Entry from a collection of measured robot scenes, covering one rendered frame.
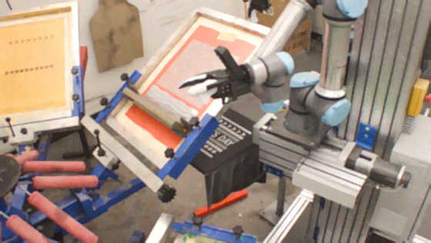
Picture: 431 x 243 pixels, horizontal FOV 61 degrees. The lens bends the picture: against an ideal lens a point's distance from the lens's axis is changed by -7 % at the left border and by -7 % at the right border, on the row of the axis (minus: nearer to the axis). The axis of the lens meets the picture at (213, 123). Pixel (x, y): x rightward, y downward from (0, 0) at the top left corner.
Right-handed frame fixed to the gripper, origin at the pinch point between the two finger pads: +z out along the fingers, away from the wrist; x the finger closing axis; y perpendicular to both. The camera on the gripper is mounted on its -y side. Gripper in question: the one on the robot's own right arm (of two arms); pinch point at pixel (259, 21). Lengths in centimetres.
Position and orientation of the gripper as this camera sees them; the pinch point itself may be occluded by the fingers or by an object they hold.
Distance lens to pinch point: 207.5
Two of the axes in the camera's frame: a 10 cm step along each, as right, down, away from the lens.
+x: 7.1, -6.2, 3.4
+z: 2.6, 6.7, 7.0
